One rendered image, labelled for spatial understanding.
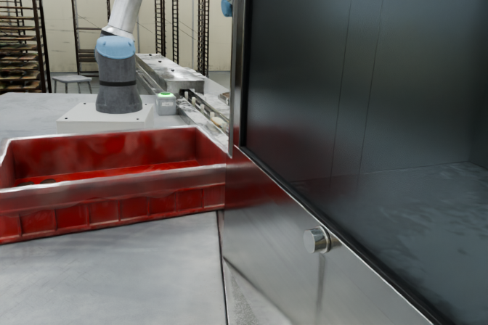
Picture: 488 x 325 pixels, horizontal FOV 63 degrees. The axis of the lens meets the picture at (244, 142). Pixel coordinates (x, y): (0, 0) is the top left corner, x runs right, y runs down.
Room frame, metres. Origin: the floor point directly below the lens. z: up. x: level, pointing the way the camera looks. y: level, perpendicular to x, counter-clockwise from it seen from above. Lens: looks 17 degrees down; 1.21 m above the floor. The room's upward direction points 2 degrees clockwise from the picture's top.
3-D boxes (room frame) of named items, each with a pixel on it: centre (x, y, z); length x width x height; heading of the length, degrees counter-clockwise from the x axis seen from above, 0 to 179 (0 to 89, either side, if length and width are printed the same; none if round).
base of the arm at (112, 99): (1.31, 0.42, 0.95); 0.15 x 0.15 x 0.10
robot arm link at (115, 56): (1.32, 0.43, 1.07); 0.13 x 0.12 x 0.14; 23
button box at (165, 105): (1.59, 0.32, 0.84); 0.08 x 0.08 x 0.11; 22
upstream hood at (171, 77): (2.41, 0.51, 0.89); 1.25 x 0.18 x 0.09; 22
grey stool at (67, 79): (4.58, 2.01, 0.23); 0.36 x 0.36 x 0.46; 49
